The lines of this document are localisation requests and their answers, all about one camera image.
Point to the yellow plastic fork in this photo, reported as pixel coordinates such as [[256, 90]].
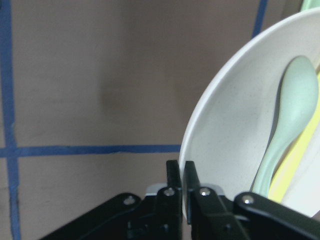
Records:
[[287, 169]]

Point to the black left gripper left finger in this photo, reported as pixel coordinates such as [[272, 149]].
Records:
[[126, 216]]

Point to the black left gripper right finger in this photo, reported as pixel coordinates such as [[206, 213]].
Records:
[[248, 217]]

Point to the mint green tray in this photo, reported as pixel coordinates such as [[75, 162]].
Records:
[[309, 4]]

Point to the pale green plastic spoon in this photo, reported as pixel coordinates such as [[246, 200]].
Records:
[[297, 103]]

